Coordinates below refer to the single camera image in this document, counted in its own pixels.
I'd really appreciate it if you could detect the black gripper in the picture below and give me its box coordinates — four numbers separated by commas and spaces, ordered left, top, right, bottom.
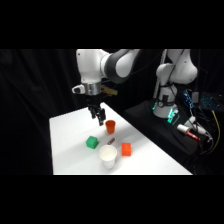
85, 93, 107, 127

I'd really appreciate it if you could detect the red cube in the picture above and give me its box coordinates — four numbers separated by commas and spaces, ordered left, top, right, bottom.
121, 142, 133, 157

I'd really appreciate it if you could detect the green cube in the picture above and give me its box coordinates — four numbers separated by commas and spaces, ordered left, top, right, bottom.
85, 135, 99, 150

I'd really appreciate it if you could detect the orange plastic cup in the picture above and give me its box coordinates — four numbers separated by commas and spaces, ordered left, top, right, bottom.
104, 119, 117, 135

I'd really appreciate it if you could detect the white paper cup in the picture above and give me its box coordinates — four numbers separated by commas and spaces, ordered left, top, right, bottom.
98, 144, 119, 170

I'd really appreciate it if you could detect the black robot stand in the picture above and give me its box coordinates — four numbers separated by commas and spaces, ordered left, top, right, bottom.
123, 99, 202, 165

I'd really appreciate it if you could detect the black curtain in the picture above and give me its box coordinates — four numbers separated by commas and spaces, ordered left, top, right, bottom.
0, 49, 224, 176

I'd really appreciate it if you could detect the green lit control box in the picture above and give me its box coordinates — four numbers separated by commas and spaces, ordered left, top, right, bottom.
166, 108, 180, 125

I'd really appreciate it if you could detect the white cylinder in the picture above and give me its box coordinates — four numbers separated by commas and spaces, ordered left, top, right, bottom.
176, 123, 190, 135

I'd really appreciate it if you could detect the red marker pen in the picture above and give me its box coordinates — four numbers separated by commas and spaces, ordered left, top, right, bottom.
186, 130, 201, 142

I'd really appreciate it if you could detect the blue lit keyboard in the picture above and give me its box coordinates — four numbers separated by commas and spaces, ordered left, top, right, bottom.
199, 92, 224, 113

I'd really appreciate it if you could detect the tan wrist camera mount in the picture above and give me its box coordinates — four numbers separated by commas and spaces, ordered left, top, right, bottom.
101, 84, 119, 98

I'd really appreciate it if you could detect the white cable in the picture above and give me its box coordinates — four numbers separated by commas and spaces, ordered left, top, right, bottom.
187, 115, 213, 140

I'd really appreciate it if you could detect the yellow cable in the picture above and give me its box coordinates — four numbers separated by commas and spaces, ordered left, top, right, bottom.
203, 109, 222, 155

